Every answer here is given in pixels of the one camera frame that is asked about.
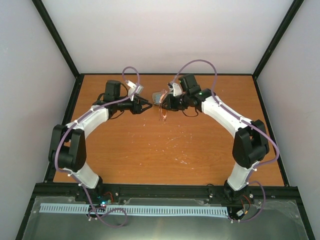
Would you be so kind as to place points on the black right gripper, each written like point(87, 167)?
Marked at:
point(168, 100)

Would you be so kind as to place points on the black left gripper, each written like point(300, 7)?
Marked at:
point(135, 107)

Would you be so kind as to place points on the plaid glasses case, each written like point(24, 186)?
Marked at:
point(153, 96)

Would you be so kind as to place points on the orange sunglasses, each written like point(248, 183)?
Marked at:
point(162, 110)

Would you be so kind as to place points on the light blue cleaning cloth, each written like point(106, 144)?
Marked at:
point(157, 98)

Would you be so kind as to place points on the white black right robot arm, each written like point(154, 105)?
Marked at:
point(250, 144)

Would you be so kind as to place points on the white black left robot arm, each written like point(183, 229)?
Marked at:
point(67, 151)

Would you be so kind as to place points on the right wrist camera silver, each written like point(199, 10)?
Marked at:
point(174, 89)

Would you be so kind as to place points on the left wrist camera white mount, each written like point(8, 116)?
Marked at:
point(133, 89)

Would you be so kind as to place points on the light blue slotted cable duct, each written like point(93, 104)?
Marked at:
point(137, 210)

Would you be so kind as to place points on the black frame post left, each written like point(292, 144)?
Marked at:
point(47, 20)

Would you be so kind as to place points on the black frame post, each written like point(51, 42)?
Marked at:
point(47, 20)
point(281, 30)

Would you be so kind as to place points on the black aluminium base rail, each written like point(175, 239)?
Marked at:
point(117, 192)

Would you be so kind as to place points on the black frame post right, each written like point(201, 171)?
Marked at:
point(281, 30)

